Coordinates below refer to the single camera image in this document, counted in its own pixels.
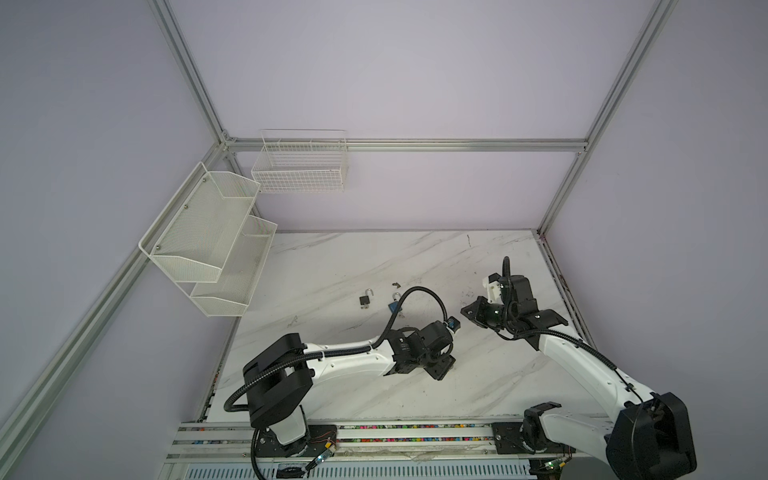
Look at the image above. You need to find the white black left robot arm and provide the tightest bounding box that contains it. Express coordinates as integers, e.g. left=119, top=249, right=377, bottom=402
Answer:
left=225, top=317, right=460, bottom=445

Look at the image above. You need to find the blue padlock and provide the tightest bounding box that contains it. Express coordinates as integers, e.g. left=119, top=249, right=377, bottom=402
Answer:
left=388, top=292, right=403, bottom=317

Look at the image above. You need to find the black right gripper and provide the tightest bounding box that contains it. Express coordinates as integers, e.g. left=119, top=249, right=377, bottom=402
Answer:
left=459, top=296, right=515, bottom=328

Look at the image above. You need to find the black padlock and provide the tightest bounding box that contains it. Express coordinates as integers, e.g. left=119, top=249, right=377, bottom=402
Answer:
left=359, top=289, right=374, bottom=310

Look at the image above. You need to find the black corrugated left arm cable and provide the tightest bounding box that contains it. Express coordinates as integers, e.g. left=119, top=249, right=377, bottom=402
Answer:
left=223, top=285, right=451, bottom=480

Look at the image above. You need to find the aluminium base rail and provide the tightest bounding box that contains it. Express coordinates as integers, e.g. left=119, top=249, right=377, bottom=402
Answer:
left=159, top=415, right=587, bottom=479

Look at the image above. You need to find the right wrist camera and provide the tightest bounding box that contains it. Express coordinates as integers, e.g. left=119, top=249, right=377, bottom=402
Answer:
left=483, top=273, right=503, bottom=304

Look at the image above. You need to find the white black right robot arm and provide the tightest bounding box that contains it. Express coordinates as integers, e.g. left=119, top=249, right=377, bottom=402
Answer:
left=461, top=273, right=697, bottom=479

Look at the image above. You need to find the aluminium cage frame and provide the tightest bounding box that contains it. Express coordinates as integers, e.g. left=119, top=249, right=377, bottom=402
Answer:
left=1, top=1, right=676, bottom=476

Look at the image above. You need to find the white mesh two-tier shelf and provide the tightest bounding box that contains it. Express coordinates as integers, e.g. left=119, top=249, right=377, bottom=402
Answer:
left=138, top=163, right=277, bottom=317

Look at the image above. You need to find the white wire basket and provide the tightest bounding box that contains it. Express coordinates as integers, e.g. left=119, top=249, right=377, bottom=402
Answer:
left=251, top=129, right=349, bottom=194

